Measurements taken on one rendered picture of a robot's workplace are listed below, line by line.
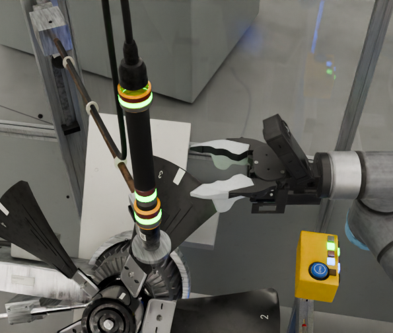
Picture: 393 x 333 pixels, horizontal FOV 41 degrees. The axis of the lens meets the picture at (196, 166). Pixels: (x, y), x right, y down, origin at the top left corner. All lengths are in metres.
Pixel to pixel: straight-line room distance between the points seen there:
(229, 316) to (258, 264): 1.08
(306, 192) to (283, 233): 1.22
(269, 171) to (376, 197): 0.17
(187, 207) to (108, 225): 0.37
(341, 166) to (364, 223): 0.13
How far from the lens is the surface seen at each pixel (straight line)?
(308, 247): 1.45
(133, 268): 1.18
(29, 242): 1.24
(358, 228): 0.91
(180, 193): 1.08
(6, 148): 2.04
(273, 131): 0.73
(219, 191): 0.76
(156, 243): 0.93
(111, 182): 1.37
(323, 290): 1.43
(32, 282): 1.37
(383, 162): 0.83
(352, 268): 2.23
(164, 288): 1.28
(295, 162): 0.77
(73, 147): 1.68
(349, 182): 0.81
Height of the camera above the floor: 2.25
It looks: 47 degrees down
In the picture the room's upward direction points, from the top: straight up
